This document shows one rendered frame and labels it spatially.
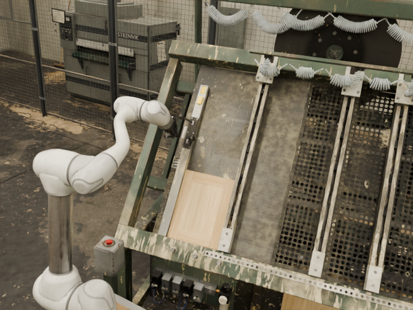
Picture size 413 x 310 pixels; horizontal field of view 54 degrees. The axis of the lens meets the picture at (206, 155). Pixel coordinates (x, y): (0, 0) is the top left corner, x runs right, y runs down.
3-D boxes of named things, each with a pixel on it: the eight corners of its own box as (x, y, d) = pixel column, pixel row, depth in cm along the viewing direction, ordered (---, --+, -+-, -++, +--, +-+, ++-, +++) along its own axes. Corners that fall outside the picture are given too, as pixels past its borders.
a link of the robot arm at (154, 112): (174, 111, 210) (152, 105, 214) (165, 98, 196) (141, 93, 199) (168, 130, 208) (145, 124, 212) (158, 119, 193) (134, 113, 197)
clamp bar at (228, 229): (216, 249, 228) (207, 246, 205) (263, 60, 254) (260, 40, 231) (233, 254, 225) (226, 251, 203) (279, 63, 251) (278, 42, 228)
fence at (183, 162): (160, 234, 237) (157, 234, 233) (201, 87, 258) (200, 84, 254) (167, 237, 236) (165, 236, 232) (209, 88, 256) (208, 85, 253)
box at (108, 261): (94, 273, 223) (93, 246, 215) (106, 259, 233) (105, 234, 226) (114, 279, 220) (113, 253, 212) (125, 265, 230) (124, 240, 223)
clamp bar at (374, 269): (359, 288, 207) (367, 290, 185) (395, 79, 233) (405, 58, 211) (380, 294, 205) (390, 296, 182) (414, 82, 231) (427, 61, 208)
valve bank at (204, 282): (141, 303, 229) (140, 270, 219) (152, 286, 242) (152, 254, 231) (225, 331, 216) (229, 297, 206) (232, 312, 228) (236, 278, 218)
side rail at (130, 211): (125, 225, 249) (118, 223, 239) (174, 65, 273) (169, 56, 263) (134, 227, 247) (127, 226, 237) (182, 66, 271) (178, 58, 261)
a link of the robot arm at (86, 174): (115, 152, 163) (87, 146, 167) (89, 178, 148) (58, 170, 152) (119, 179, 170) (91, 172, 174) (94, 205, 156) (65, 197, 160)
